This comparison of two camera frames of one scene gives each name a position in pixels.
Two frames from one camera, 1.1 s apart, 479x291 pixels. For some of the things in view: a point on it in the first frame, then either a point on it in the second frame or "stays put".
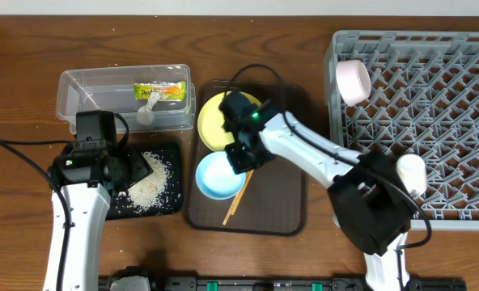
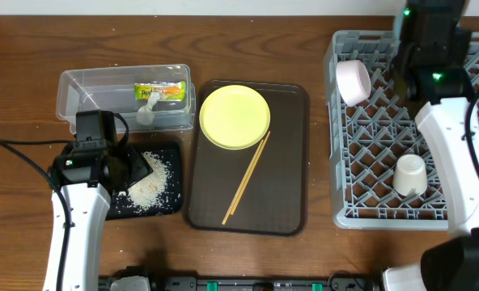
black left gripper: [139, 166] stays put
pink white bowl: [353, 81] stays put
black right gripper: [242, 158] → [398, 83]
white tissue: [145, 115] stays put
